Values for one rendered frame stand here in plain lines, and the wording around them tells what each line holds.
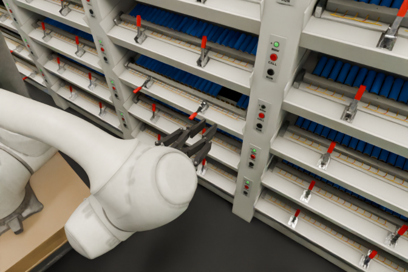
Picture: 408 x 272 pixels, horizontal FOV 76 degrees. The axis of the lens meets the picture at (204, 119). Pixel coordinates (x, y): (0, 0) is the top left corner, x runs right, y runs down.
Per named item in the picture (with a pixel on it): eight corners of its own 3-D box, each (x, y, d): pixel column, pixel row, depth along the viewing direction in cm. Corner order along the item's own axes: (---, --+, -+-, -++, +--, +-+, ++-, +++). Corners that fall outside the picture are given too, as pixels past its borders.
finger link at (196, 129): (192, 138, 73) (189, 137, 74) (205, 127, 78) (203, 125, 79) (192, 130, 72) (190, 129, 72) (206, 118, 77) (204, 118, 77)
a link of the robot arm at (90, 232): (143, 212, 60) (172, 201, 50) (84, 271, 48) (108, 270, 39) (114, 175, 59) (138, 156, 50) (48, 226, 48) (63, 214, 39)
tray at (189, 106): (244, 140, 91) (242, 129, 83) (122, 83, 116) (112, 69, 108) (270, 96, 98) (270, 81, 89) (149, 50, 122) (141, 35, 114)
